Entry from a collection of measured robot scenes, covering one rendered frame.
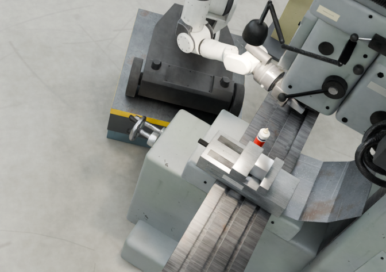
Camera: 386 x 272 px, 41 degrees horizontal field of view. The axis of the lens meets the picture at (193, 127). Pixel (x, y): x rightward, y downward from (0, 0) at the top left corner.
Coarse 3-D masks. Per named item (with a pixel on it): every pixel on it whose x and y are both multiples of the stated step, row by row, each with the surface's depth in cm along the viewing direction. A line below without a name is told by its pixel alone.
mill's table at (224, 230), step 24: (264, 120) 211; (288, 120) 214; (312, 120) 217; (264, 144) 203; (288, 144) 208; (288, 168) 199; (216, 192) 185; (216, 216) 179; (240, 216) 181; (264, 216) 184; (192, 240) 171; (216, 240) 174; (240, 240) 177; (168, 264) 165; (192, 264) 167; (216, 264) 169; (240, 264) 171
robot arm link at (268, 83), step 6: (276, 66) 176; (270, 72) 174; (276, 72) 174; (282, 72) 175; (264, 78) 175; (270, 78) 174; (276, 78) 175; (282, 78) 175; (264, 84) 176; (270, 84) 175; (276, 84) 175; (270, 90) 180; (276, 90) 174; (282, 90) 173; (276, 96) 175; (282, 102) 173
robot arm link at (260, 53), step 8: (248, 48) 176; (256, 48) 175; (264, 48) 182; (248, 56) 177; (256, 56) 176; (264, 56) 174; (256, 64) 177; (264, 64) 175; (272, 64) 176; (256, 72) 176; (264, 72) 175; (256, 80) 178
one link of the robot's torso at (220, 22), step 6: (234, 0) 227; (234, 6) 228; (210, 18) 236; (216, 18) 236; (222, 18) 237; (228, 18) 234; (210, 24) 248; (216, 24) 239; (222, 24) 238; (216, 30) 243
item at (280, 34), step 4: (272, 4) 144; (272, 8) 143; (272, 12) 142; (272, 16) 142; (276, 16) 142; (276, 20) 140; (276, 24) 140; (276, 28) 139; (280, 28) 139; (280, 32) 138; (280, 36) 137; (280, 40) 136
